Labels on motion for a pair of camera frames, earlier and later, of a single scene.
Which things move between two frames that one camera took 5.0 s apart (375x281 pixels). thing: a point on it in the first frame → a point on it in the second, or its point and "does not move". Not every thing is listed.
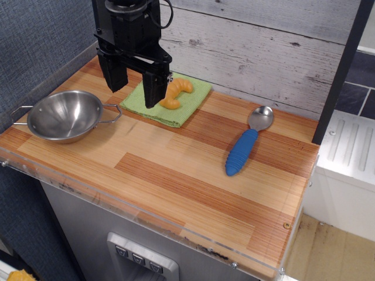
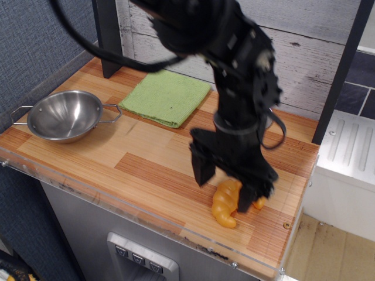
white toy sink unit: [341, 192] does not move
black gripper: [134, 30] → [237, 150]
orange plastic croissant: [173, 88] → [225, 199]
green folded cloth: [133, 98] does not move
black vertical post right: [356, 34] does not move
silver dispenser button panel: [134, 261] does not move
